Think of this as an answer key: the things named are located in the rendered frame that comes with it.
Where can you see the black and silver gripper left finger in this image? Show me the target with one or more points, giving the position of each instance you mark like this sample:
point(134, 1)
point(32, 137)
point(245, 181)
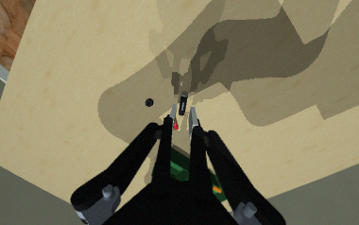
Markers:
point(96, 200)

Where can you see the red cylinder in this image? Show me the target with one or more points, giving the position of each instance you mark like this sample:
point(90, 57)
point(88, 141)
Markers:
point(176, 125)

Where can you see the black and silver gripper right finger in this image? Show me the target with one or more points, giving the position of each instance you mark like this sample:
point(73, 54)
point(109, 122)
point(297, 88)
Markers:
point(248, 205)

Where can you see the black battery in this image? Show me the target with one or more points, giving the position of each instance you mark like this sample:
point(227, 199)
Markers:
point(182, 105)

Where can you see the orange and silver battery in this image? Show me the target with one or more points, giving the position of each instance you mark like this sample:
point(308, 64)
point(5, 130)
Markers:
point(217, 189)

